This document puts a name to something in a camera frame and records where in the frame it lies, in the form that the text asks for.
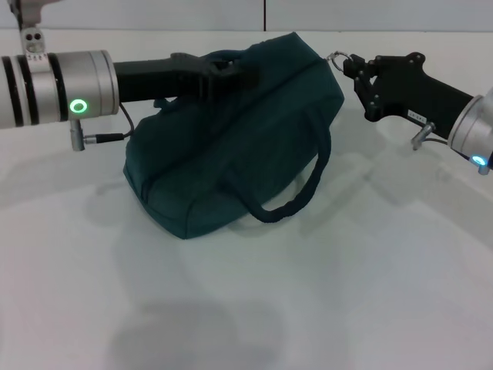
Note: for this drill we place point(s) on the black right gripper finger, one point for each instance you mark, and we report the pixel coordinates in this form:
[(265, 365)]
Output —
[(366, 94), (360, 63)]

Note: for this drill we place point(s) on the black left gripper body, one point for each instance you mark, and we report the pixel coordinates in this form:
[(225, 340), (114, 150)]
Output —
[(161, 81)]

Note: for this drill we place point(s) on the dark teal fabric bag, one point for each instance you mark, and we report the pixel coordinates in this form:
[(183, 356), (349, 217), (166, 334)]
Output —
[(239, 154)]

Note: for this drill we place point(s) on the small clear cylindrical plug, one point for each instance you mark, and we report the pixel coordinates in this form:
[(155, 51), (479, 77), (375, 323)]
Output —
[(423, 135)]

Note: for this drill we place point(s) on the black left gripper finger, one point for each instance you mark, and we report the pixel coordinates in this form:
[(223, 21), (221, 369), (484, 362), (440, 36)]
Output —
[(227, 79)]

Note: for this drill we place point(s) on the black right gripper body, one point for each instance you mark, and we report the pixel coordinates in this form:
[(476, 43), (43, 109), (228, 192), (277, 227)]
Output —
[(416, 92)]

